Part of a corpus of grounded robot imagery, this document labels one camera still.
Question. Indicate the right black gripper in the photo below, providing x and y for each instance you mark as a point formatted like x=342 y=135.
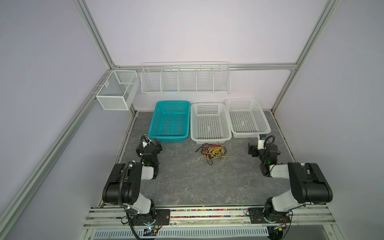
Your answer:
x=254 y=150

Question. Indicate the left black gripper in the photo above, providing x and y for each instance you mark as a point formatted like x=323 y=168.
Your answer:
x=149 y=147

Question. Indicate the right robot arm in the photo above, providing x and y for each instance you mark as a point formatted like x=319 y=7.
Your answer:
x=308 y=184

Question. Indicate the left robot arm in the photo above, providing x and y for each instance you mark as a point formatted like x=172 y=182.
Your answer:
x=123 y=187

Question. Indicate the teal plastic basket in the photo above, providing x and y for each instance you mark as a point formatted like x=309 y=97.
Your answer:
x=171 y=121

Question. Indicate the right white plastic basket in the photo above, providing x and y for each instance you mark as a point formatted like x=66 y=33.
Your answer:
x=247 y=117

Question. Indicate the white plastic basket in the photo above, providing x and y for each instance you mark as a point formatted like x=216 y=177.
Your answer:
x=247 y=117
x=210 y=123

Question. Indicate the middle white plastic basket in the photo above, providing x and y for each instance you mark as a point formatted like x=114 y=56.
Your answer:
x=210 y=123

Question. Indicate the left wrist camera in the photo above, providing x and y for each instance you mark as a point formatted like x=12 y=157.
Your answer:
x=145 y=140

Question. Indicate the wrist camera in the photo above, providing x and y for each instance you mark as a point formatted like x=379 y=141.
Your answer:
x=261 y=141
x=145 y=140

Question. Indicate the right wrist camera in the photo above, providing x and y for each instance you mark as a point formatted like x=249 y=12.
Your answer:
x=261 y=141

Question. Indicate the white mesh wall box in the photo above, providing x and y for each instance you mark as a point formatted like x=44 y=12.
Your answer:
x=118 y=91

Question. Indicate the white wire wall shelf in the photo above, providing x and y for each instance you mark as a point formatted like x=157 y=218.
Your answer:
x=186 y=78

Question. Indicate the front aluminium rail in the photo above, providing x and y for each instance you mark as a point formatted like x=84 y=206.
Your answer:
x=243 y=216

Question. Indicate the white slotted cable duct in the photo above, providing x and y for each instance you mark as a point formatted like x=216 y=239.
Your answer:
x=183 y=233

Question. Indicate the aluminium cage frame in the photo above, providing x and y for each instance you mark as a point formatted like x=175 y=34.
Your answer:
x=19 y=204

